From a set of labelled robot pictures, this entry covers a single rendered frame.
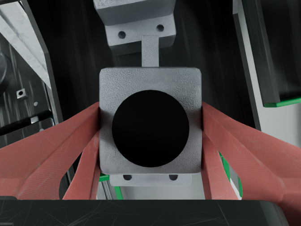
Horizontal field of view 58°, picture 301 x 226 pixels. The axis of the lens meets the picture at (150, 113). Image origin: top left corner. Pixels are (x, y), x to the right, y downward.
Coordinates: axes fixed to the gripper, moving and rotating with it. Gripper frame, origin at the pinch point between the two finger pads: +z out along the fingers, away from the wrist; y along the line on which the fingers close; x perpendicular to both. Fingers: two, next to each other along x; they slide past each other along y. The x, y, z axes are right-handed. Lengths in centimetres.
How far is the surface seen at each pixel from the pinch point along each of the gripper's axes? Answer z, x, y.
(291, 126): 18.5, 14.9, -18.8
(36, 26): 7.0, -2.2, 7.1
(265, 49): 8.2, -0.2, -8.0
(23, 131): 26.1, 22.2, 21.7
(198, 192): 13.7, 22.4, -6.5
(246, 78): 6.1, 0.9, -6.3
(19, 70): 37.1, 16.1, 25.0
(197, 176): 14.3, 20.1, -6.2
